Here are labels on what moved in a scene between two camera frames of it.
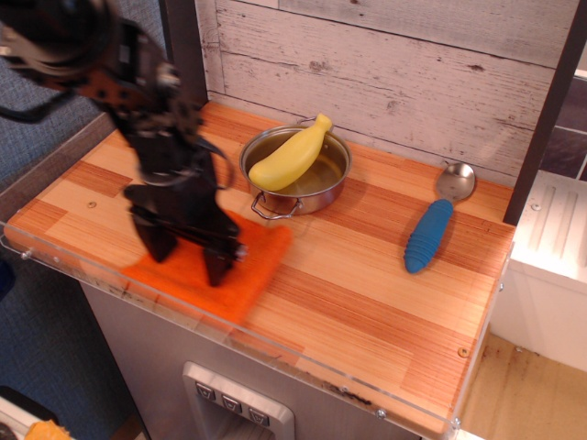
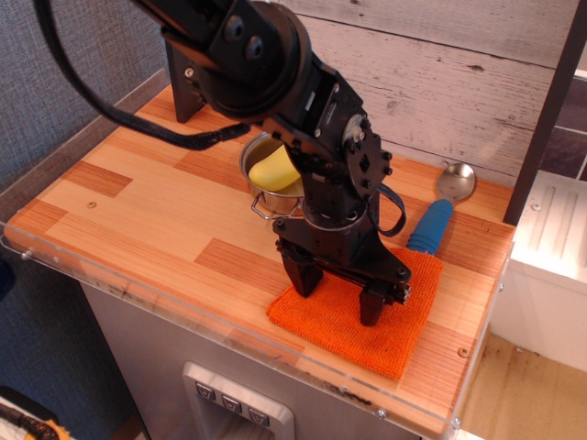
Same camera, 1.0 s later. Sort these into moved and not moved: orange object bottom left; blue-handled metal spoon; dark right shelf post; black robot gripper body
Moved: black robot gripper body
Not moved: dark right shelf post; orange object bottom left; blue-handled metal spoon
